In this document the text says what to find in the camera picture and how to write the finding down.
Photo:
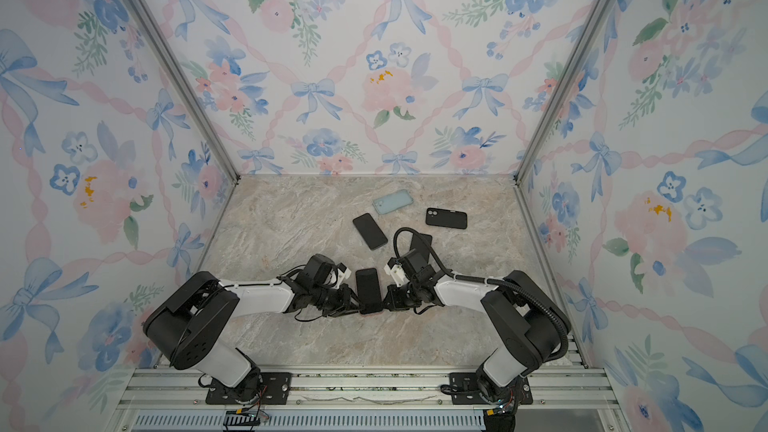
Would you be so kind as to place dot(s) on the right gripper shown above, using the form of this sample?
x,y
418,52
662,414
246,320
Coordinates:
x,y
392,297

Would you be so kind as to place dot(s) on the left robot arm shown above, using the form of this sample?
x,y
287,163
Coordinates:
x,y
187,327

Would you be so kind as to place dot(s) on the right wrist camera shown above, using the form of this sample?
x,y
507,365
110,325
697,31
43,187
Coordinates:
x,y
395,271

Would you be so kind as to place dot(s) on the corner aluminium post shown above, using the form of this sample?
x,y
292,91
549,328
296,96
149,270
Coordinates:
x,y
173,70
572,69

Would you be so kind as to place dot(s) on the right corner aluminium post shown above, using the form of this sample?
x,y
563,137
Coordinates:
x,y
572,69

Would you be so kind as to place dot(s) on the aluminium rail frame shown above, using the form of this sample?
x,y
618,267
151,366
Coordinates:
x,y
336,398

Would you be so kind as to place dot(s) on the pink phone case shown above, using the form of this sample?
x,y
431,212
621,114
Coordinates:
x,y
369,309

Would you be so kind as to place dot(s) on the blue-edged black phone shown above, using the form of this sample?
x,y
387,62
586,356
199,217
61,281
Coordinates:
x,y
370,231

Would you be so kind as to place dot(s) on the light blue phone case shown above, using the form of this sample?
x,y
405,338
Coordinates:
x,y
392,202

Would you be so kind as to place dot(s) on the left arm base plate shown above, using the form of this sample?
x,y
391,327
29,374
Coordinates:
x,y
265,388

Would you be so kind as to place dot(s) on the grey-edged black phone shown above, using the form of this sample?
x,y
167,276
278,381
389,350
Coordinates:
x,y
421,243

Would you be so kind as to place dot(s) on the left corner aluminium post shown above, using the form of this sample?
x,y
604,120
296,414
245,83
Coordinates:
x,y
173,70

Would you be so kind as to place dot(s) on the black phone case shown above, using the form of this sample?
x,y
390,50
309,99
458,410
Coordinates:
x,y
445,218

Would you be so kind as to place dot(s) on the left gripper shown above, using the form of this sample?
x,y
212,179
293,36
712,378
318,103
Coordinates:
x,y
347,305

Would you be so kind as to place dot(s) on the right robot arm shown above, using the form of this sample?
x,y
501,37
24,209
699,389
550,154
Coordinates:
x,y
531,328

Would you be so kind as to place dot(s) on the purple-edged black phone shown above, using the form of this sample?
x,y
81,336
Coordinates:
x,y
368,286

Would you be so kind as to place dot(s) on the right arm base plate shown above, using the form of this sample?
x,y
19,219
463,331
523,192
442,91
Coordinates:
x,y
474,389

